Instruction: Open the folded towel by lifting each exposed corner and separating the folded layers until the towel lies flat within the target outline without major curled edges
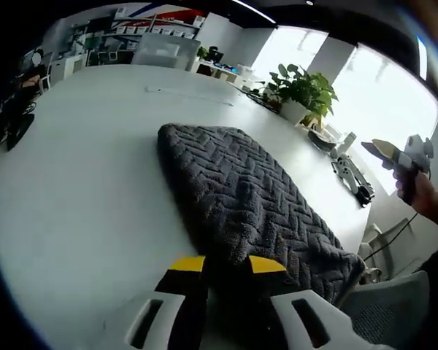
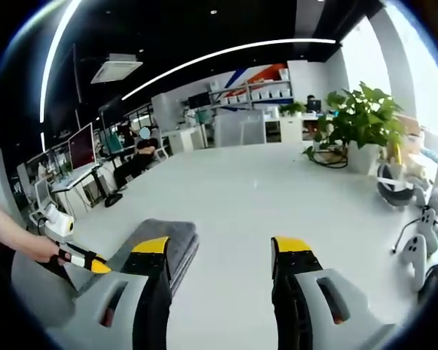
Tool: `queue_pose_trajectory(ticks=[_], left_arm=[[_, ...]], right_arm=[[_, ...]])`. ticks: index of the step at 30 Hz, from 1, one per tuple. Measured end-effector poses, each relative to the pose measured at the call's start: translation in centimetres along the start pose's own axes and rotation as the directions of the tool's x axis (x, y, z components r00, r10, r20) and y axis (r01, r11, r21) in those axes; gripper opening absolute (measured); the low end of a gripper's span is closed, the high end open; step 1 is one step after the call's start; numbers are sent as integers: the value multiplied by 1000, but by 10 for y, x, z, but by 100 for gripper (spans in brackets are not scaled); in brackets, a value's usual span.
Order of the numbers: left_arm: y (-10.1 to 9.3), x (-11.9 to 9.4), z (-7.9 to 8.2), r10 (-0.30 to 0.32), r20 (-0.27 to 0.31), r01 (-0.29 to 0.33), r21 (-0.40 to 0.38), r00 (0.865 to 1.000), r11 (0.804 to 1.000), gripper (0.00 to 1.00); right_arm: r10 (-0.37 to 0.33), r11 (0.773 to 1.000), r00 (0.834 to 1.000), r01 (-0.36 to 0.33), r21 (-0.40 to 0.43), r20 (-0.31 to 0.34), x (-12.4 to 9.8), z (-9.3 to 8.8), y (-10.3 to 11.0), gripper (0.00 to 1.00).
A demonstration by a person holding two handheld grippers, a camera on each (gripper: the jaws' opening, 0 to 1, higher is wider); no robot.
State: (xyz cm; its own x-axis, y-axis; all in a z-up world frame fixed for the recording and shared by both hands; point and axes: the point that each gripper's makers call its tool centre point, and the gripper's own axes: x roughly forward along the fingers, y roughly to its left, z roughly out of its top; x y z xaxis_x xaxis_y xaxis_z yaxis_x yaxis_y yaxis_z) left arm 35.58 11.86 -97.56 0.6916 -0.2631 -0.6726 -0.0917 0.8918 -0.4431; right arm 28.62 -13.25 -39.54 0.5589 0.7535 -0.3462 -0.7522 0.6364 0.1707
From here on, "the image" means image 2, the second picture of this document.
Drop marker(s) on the person's left hand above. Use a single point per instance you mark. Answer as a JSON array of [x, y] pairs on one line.
[[44, 251]]

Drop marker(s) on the white game controller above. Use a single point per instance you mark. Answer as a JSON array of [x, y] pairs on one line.
[[414, 255], [428, 218]]

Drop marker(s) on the ceiling light strip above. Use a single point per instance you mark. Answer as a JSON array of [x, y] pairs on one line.
[[277, 43], [42, 113]]

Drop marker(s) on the white headset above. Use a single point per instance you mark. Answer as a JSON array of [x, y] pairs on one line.
[[394, 191]]

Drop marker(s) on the white plant pot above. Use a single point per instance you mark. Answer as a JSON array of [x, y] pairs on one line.
[[363, 156]]

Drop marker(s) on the white cabinet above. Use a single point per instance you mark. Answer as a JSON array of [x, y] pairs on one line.
[[184, 140]]

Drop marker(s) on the ceiling air conditioner unit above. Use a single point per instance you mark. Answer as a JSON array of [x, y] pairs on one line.
[[115, 69]]

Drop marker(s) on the white office desk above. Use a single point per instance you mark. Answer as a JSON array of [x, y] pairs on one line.
[[288, 127]]

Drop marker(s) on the green potted plant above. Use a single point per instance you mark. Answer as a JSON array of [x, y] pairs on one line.
[[365, 116]]

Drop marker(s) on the small green plant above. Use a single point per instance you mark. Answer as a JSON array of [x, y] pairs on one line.
[[293, 108]]

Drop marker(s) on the black monitor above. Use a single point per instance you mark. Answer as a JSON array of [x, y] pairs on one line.
[[315, 105]]

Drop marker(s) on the shelf with white boxes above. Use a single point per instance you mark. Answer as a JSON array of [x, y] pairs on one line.
[[252, 93]]

